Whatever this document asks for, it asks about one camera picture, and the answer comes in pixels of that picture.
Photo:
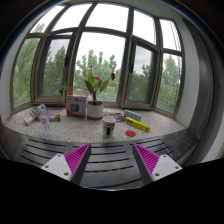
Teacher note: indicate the black and white patterned mat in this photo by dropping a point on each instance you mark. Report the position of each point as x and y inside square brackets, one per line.
[117, 116]

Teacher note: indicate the yellow rectangular box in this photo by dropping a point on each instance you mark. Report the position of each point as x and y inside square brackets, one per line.
[137, 124]

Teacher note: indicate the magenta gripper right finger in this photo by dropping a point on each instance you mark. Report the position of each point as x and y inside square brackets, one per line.
[152, 166]

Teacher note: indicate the dark colourful small box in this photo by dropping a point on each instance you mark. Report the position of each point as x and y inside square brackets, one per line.
[54, 115]

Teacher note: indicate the white rolled package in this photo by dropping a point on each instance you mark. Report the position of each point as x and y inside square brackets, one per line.
[32, 116]

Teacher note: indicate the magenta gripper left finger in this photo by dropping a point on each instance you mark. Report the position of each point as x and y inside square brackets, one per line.
[70, 166]

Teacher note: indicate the clear plastic water bottle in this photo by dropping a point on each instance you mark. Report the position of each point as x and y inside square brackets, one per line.
[45, 120]

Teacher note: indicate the green plant with red flowers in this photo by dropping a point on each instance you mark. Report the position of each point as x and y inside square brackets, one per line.
[95, 84]

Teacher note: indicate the white plant pot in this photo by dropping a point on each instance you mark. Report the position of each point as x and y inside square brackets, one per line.
[95, 111]

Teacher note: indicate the red and white carton box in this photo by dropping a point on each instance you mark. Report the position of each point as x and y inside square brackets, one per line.
[76, 105]

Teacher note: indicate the red round coaster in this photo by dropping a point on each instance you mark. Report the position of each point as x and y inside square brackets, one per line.
[130, 133]

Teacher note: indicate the light blue small box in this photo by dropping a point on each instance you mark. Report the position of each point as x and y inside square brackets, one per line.
[133, 115]

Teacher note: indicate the black slatted radiator cover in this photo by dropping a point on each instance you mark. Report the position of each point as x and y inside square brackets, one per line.
[110, 165]

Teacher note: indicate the white mug with dark print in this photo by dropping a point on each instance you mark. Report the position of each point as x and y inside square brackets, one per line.
[108, 126]

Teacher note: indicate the dark framed bay window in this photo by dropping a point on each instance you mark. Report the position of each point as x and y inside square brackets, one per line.
[140, 53]

